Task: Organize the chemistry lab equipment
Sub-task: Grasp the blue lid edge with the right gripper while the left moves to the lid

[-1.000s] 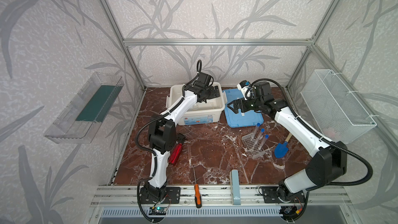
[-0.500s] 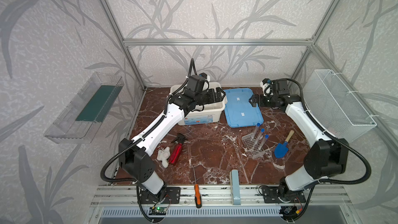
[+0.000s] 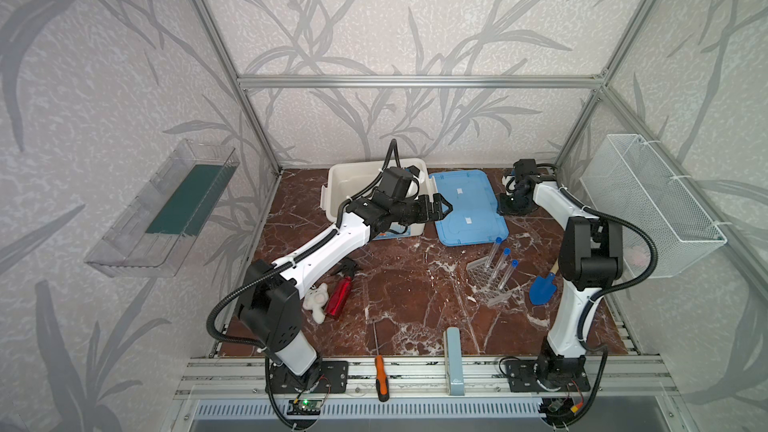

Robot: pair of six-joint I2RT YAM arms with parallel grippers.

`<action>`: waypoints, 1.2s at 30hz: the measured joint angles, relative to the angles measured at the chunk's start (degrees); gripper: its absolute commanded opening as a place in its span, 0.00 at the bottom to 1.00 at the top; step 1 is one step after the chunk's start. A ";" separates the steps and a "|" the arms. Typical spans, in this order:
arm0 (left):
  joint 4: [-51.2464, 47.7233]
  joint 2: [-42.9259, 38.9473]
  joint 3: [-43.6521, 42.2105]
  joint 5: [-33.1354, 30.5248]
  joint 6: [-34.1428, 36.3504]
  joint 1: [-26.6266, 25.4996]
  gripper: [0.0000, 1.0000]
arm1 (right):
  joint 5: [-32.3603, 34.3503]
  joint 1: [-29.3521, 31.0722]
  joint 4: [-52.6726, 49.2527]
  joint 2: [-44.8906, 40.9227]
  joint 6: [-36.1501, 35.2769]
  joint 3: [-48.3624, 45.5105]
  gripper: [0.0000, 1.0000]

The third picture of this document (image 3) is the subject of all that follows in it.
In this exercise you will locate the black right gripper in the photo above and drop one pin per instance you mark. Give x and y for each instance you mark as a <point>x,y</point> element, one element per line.
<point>515,203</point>

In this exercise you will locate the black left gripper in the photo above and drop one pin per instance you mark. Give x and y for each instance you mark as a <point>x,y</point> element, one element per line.
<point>424,209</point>

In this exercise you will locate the blue plastic bin lid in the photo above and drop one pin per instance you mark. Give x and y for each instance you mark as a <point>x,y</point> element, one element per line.
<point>474,219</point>

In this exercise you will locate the white plastic storage bin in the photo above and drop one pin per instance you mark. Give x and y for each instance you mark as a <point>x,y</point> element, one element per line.
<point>346,179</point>

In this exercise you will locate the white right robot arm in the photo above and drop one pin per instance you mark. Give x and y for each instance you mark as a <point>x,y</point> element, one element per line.
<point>590,262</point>

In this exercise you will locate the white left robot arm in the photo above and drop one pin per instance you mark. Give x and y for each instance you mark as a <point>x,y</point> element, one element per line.
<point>272,311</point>

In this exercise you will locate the clear test tube rack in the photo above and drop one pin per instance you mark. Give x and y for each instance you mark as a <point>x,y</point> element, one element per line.
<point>493,285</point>

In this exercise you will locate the red black clamp tool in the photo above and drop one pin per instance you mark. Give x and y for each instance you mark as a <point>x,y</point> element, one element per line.
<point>346,271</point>

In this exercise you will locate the white plastic molecule model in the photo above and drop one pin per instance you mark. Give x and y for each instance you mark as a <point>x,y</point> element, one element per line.
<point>315,301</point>

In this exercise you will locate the light blue rectangular block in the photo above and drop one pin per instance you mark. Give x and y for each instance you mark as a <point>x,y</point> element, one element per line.
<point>453,359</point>

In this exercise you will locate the green circuit board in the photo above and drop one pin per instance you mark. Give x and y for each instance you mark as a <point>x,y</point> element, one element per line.
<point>305,407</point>

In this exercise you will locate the white wire mesh basket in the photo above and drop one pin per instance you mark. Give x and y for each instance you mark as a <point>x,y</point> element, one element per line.
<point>628,179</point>

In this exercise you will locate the orange handled screwdriver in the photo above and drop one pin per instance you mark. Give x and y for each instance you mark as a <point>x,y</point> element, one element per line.
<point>382,381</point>

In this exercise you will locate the clear wall shelf green mat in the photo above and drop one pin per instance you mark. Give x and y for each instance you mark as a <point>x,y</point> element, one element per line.
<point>153,236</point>

